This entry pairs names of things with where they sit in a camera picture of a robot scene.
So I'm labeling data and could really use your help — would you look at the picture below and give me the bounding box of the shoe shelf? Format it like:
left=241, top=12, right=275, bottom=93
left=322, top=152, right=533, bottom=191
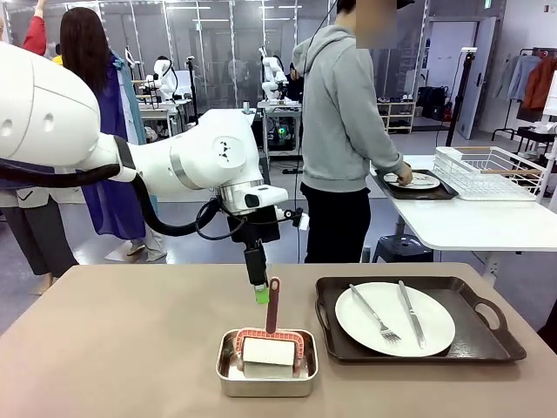
left=376, top=98, right=418, bottom=135

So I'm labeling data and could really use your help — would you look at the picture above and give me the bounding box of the robot workstation bench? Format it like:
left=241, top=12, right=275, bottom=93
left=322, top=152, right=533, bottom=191
left=138, top=98, right=195, bottom=140

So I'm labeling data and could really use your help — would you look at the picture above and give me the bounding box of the white side table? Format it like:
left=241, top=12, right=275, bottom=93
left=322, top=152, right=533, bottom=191
left=369, top=154, right=557, bottom=287

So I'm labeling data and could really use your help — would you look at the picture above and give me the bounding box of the white open door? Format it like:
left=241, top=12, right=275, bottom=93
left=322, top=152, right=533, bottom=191
left=454, top=16, right=498, bottom=141

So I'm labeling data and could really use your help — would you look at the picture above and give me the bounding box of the silver table knife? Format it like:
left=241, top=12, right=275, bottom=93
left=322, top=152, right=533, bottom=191
left=397, top=280, right=427, bottom=350

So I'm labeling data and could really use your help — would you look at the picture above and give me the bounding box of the white wire dish rack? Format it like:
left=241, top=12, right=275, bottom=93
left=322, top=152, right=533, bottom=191
left=433, top=145, right=557, bottom=203

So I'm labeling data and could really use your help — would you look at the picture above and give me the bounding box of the silver fork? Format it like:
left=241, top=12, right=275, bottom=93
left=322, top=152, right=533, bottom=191
left=348, top=284, right=402, bottom=346

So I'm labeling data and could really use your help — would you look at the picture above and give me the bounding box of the grey hanging shirt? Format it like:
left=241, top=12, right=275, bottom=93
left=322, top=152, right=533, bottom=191
left=495, top=54, right=540, bottom=102

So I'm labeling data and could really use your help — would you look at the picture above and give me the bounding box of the background person in black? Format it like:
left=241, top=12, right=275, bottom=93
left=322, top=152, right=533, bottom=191
left=285, top=63, right=305, bottom=104

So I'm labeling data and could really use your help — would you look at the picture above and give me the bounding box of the black bags pile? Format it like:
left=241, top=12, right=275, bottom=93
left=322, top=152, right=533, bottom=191
left=416, top=85, right=450, bottom=122

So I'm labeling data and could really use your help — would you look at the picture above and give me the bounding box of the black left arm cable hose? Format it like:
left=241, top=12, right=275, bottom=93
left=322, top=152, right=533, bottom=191
left=0, top=163, right=227, bottom=241

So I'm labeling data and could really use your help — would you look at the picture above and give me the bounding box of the dark blue plastic stool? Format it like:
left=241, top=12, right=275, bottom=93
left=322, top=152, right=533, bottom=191
left=372, top=233, right=435, bottom=264

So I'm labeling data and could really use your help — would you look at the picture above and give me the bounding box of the small metal tray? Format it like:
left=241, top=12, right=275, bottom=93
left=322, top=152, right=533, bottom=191
left=215, top=328, right=319, bottom=398

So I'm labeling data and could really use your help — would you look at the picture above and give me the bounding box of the grey workbench frame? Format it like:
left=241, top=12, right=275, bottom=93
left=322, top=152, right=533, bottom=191
left=256, top=99, right=304, bottom=169

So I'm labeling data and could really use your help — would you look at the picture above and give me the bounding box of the person right forearm grey sleeve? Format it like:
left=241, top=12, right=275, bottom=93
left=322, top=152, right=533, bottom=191
left=367, top=130, right=406, bottom=176

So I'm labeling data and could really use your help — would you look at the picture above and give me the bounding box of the computer with coloured light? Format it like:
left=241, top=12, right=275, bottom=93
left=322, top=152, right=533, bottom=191
left=268, top=121, right=301, bottom=152

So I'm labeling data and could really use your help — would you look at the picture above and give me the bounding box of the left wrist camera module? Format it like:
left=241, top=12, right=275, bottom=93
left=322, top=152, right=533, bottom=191
left=278, top=207, right=311, bottom=233

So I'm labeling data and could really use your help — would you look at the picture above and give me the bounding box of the white plate with food scraps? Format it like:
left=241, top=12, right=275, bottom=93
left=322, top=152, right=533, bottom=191
left=386, top=170, right=441, bottom=191

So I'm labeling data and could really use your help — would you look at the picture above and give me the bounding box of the black serving tray with handles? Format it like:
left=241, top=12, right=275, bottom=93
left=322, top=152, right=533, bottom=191
left=314, top=275, right=527, bottom=366

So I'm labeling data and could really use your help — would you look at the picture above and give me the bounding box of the mannequin with blue cape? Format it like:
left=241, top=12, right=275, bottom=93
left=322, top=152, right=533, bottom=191
left=58, top=6, right=169, bottom=262

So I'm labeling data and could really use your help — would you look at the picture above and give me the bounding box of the orange hanging jacket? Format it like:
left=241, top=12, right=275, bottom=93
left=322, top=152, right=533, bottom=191
left=520, top=55, right=557, bottom=111

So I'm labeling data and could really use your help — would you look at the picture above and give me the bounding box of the black camera stand pole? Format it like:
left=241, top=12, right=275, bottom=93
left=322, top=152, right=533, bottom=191
left=185, top=55, right=201, bottom=131

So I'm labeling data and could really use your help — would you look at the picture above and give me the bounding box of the black tray without handles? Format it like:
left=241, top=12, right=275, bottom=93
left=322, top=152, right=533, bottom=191
left=372, top=168, right=460, bottom=201

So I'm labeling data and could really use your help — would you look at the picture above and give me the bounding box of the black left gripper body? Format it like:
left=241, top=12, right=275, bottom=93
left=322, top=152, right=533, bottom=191
left=226, top=206, right=282, bottom=252

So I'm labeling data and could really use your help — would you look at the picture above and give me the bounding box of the large white round plate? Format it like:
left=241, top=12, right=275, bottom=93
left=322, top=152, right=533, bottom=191
left=333, top=281, right=457, bottom=358

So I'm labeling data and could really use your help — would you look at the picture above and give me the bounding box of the pink lint roller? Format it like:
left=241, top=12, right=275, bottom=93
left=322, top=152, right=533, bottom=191
left=233, top=277, right=308, bottom=381

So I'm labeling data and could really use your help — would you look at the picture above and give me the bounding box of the person in grey hoodie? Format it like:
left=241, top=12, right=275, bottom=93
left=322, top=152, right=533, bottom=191
left=290, top=0, right=408, bottom=265

